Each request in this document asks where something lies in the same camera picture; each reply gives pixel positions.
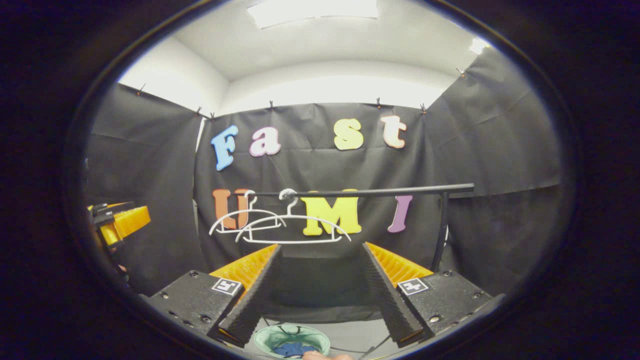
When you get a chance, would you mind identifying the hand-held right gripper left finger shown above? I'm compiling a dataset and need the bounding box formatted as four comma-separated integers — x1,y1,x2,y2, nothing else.
147,243,284,349

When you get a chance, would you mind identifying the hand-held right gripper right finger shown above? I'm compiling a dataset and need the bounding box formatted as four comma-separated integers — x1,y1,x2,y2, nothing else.
360,242,506,350

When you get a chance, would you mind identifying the mint green laundry hamper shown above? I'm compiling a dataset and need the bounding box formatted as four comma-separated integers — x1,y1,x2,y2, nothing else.
253,323,332,360

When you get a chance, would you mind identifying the blue corduroy shirt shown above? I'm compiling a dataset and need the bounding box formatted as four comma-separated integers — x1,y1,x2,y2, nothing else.
272,341,321,359

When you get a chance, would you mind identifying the black clothes rack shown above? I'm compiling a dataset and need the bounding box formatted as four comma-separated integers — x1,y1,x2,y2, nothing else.
245,183,475,273

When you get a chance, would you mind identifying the black backdrop cloth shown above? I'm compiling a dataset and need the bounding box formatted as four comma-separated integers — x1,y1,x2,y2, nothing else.
82,47,563,323

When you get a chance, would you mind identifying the white wire hanger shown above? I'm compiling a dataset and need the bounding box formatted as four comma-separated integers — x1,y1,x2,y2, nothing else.
235,189,352,245
209,190,287,236

